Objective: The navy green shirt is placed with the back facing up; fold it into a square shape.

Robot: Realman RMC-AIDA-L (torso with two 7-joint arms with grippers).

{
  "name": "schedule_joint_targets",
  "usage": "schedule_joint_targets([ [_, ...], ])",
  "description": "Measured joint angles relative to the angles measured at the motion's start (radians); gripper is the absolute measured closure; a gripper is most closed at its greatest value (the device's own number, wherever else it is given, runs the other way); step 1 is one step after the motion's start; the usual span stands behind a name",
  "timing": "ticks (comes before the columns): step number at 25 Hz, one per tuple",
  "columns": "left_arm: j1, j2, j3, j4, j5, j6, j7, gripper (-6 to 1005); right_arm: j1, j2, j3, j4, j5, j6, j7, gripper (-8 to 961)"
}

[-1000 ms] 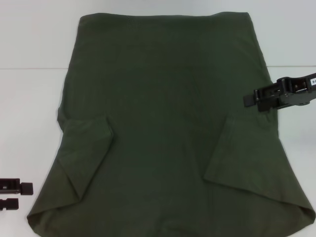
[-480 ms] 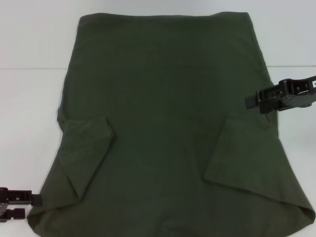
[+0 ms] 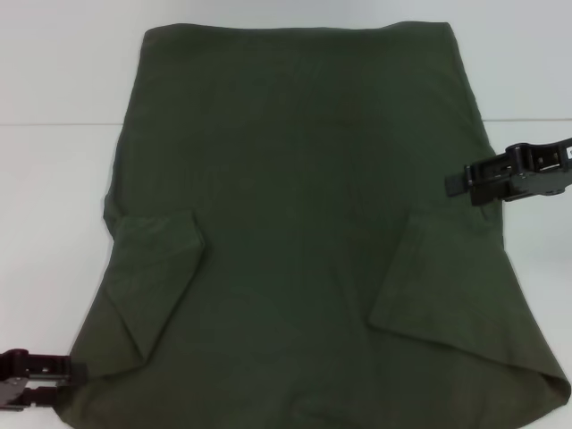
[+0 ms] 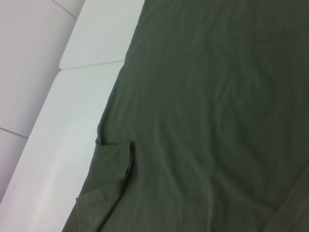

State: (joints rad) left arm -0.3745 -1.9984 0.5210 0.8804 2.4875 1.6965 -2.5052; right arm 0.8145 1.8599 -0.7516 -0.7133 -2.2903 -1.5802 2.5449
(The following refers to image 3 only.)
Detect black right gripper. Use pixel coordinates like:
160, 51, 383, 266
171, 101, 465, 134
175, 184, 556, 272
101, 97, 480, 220
444, 136, 572, 207

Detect dark green t-shirt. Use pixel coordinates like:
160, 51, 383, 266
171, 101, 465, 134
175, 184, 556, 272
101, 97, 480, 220
52, 20, 572, 429

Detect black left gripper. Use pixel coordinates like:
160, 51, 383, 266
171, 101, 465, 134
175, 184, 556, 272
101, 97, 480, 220
0, 348, 89, 411

